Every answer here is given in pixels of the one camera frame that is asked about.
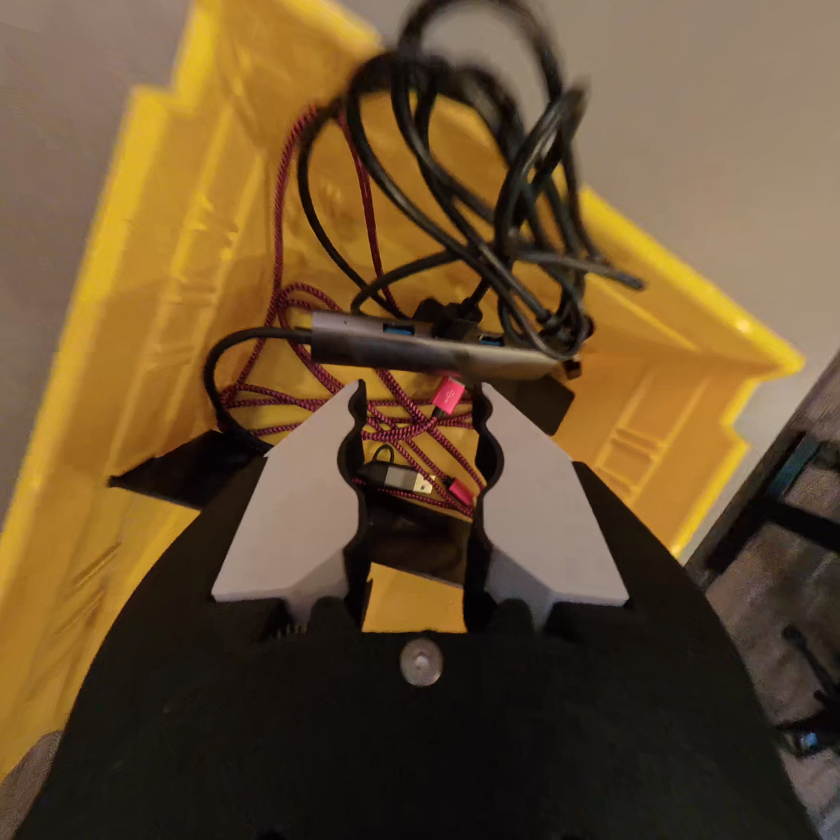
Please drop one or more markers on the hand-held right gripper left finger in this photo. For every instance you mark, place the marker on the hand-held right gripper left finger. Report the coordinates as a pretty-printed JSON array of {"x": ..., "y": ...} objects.
[{"x": 289, "y": 525}]

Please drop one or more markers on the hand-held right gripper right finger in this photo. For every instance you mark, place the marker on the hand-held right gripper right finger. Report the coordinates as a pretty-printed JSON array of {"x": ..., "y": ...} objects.
[{"x": 551, "y": 531}]

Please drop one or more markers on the yellow plastic bin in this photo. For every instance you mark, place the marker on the yellow plastic bin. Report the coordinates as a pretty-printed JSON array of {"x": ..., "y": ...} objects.
[{"x": 164, "y": 262}]

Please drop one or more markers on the black bin divider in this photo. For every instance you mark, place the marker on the black bin divider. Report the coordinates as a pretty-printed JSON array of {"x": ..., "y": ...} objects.
[{"x": 184, "y": 469}]

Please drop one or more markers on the black table leg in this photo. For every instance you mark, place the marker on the black table leg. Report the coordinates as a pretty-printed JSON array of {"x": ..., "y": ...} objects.
[{"x": 787, "y": 459}]

